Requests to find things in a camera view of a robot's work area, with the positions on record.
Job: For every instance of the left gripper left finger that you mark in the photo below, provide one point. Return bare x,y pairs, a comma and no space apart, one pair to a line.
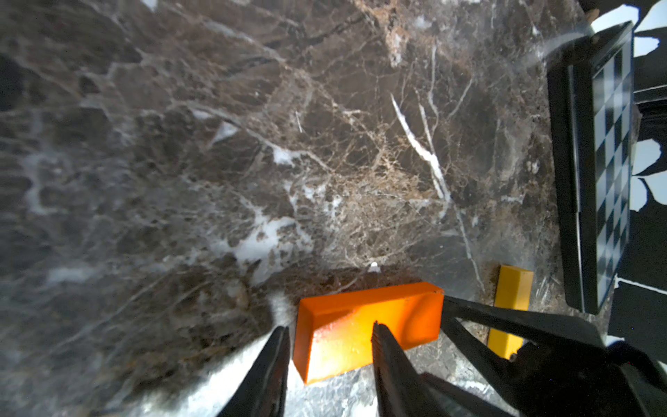
263,390

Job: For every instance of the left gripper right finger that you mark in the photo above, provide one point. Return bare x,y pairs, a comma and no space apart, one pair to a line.
400,390

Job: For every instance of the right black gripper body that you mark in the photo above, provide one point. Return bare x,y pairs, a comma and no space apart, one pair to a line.
564,369

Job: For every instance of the orange block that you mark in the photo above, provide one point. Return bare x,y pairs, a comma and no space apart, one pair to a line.
333,332

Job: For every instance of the yellow block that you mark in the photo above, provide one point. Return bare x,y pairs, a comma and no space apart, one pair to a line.
513,292

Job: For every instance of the black white checkerboard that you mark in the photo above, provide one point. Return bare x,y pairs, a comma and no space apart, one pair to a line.
591,108

